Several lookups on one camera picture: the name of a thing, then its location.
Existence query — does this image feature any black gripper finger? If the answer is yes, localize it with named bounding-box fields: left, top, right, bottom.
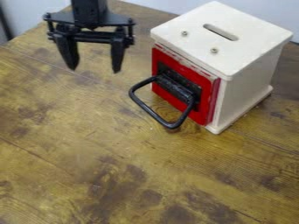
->
left=111, top=32, right=126, bottom=74
left=54, top=34, right=81, bottom=70

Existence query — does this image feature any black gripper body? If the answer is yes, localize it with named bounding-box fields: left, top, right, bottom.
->
left=43, top=0, right=137, bottom=47

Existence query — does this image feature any black metal drawer handle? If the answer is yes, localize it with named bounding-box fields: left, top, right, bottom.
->
left=129, top=62, right=202, bottom=130

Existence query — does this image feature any red wooden drawer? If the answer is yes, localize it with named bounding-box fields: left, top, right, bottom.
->
left=153, top=44, right=221, bottom=126

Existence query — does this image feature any white wooden box cabinet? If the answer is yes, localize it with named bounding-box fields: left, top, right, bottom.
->
left=151, top=1, right=293, bottom=134

